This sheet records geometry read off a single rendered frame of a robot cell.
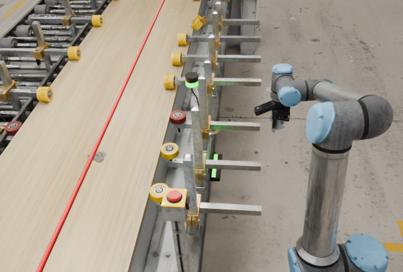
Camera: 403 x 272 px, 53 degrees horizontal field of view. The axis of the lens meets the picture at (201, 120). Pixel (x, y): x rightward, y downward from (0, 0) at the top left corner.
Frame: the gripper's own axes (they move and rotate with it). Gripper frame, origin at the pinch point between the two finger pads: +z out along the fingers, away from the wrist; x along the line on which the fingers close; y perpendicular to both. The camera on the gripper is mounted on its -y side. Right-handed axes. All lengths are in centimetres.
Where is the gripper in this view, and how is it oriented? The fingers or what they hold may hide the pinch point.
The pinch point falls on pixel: (272, 129)
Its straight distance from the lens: 204.4
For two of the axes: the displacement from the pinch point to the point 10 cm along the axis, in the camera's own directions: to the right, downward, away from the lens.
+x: 1.1, -6.2, 7.8
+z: 0.4, 7.8, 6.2
